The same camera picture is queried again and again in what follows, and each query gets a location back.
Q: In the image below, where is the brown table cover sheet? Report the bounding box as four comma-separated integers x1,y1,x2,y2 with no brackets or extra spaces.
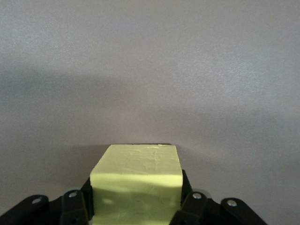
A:
0,0,300,225

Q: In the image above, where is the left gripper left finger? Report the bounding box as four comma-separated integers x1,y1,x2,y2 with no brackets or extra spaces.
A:
0,179,94,225

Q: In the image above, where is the yellow foam cube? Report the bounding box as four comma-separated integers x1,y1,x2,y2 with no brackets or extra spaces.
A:
90,144,183,225

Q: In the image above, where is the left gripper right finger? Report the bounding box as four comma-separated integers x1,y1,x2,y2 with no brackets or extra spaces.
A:
170,170,268,225

